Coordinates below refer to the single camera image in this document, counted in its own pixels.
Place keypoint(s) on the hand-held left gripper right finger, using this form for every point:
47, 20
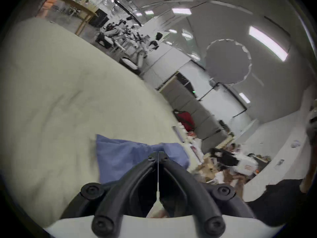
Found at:
184, 185

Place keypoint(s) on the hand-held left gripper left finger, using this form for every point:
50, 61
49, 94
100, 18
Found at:
128, 182

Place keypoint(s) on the blue garment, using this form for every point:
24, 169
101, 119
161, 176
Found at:
118, 157

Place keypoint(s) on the red bag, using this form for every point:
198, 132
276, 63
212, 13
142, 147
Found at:
185, 120

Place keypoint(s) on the person's body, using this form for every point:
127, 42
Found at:
277, 202

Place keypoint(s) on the round grey reflector on stand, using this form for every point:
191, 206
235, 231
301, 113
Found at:
227, 61

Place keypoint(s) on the group of robots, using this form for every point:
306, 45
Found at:
123, 33

